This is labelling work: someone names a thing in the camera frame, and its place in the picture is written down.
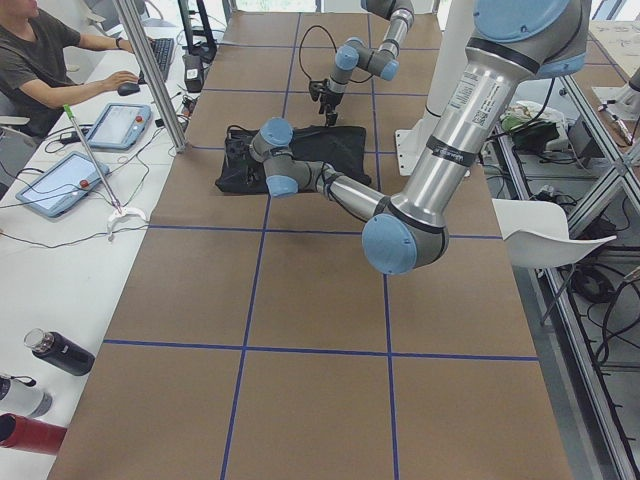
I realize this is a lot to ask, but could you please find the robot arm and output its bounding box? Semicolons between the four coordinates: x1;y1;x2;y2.
309;0;414;127
246;1;591;275

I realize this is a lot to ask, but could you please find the black water bottle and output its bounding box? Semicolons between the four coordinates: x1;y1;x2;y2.
23;328;95;376

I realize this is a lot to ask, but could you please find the aluminium frame post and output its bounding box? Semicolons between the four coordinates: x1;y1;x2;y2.
114;0;186;153

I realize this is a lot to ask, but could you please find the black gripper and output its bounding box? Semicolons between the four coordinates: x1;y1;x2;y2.
223;130;258;183
308;79;343;126

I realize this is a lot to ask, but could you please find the black keyboard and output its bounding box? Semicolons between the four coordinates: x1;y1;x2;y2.
144;38;175;82

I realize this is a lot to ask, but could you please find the red water bottle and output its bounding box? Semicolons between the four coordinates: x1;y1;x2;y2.
1;413;67;455

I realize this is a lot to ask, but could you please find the white water bottle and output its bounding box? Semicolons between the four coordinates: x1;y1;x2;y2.
0;376;52;418

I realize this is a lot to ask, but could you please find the seated person in grey shirt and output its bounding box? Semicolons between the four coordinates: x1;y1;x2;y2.
1;1;138;138

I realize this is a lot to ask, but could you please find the white plastic chair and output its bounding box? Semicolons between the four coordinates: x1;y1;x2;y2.
492;199;617;269

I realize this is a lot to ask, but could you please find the blue teach pendant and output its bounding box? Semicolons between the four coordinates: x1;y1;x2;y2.
15;152;101;218
86;103;152;151

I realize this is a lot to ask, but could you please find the black printed t-shirt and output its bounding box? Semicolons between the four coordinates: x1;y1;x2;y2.
215;126;372;195

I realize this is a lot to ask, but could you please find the black computer mouse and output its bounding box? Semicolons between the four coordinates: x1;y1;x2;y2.
117;82;140;96

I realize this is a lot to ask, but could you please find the white grabber stick tool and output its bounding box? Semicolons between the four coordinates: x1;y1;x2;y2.
63;104;148;242

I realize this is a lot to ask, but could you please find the blue teach pendant near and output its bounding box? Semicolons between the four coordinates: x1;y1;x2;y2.
15;152;101;218

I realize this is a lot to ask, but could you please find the blue teach pendant far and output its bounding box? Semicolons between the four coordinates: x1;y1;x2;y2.
86;103;152;151

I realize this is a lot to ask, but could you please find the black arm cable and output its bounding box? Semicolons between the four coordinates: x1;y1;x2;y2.
298;24;339;91
319;162;371;221

